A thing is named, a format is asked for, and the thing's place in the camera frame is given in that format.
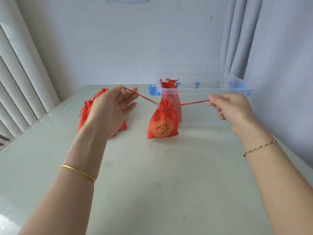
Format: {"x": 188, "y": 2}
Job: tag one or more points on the clear plastic storage box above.
{"x": 207, "y": 91}

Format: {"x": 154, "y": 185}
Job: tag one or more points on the person's right forearm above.
{"x": 278, "y": 188}

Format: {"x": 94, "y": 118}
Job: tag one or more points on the grey curtain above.
{"x": 281, "y": 34}

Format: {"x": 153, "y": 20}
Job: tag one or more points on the white vertical blinds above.
{"x": 22, "y": 70}

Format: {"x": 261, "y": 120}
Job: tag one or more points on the person's left hand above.
{"x": 107, "y": 115}

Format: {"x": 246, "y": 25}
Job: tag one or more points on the person's right hand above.
{"x": 234, "y": 107}

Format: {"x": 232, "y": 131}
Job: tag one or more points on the person's left forearm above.
{"x": 63, "y": 200}

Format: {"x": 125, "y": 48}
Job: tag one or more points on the pile of red drawstring pouches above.
{"x": 84, "y": 112}

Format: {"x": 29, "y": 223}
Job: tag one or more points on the gold bangle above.
{"x": 77, "y": 171}

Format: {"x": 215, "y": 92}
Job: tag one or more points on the metal railing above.
{"x": 5, "y": 139}

